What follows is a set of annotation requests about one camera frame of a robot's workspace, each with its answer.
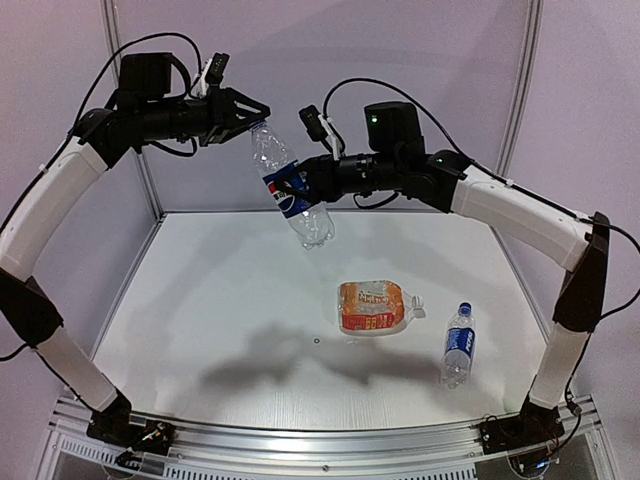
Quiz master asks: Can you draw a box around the left corner aluminium post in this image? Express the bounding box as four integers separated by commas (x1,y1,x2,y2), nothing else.
99,0,165,222

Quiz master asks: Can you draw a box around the aluminium table frame rail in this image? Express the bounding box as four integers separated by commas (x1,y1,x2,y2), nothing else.
35,395,617,479

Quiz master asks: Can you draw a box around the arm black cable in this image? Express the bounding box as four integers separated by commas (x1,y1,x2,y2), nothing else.
0,32,206,361
322,77,640,321

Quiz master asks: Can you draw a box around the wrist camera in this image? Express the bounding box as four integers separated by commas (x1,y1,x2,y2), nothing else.
298,105,346,160
190,52,230,99

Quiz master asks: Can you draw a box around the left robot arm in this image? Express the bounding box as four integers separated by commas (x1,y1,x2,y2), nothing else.
1,90,153,473

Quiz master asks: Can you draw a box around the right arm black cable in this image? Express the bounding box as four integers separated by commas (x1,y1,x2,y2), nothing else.
322,77,640,321

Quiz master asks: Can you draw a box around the Pepsi bottle blue label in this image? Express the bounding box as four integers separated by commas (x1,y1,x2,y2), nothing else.
248,119,336,251

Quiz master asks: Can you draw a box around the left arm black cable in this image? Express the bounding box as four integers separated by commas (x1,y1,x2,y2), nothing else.
0,32,206,361

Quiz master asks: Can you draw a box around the right corner aluminium post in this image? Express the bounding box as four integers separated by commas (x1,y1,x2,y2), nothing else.
495,0,544,179

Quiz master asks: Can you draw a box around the orange label flat bottle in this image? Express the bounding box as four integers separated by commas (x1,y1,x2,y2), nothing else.
337,280,427,337

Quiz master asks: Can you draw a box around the clear bottle blue text label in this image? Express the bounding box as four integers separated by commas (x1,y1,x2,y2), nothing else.
440,302,476,389

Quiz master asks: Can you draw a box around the corner aluminium post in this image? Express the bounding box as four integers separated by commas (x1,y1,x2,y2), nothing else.
495,0,544,179
99,0,165,222

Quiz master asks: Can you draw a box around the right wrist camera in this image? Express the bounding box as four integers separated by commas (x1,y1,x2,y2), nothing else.
298,105,346,160

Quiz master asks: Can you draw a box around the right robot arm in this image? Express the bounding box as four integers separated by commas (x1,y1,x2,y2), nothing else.
266,150,612,454

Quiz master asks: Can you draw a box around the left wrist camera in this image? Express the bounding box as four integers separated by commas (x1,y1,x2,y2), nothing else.
190,52,230,99

